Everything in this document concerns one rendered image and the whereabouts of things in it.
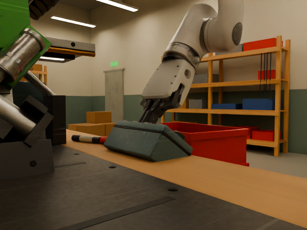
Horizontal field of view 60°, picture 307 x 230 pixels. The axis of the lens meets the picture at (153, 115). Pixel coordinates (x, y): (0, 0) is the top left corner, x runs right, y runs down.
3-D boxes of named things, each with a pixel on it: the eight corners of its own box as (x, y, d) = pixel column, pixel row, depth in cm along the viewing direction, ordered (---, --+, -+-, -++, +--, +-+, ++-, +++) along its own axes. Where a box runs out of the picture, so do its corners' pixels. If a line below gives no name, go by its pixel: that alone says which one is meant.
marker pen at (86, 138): (71, 141, 63) (71, 134, 63) (76, 140, 64) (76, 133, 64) (114, 145, 56) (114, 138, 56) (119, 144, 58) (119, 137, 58)
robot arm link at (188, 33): (208, 67, 61) (176, 66, 67) (229, 26, 66) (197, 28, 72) (194, 41, 56) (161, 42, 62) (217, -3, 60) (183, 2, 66)
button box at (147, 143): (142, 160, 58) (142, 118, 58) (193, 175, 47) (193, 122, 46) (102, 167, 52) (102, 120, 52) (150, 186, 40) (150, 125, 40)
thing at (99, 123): (103, 137, 764) (103, 111, 761) (123, 139, 715) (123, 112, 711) (66, 142, 670) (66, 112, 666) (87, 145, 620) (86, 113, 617)
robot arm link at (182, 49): (208, 65, 60) (203, 75, 59) (180, 68, 67) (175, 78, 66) (187, 39, 56) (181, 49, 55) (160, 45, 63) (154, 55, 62)
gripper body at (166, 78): (205, 70, 59) (184, 112, 56) (173, 74, 67) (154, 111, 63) (186, 47, 55) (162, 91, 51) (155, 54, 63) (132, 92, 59)
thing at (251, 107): (277, 157, 484) (279, 34, 474) (159, 140, 701) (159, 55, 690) (288, 153, 522) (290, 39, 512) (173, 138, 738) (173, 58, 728)
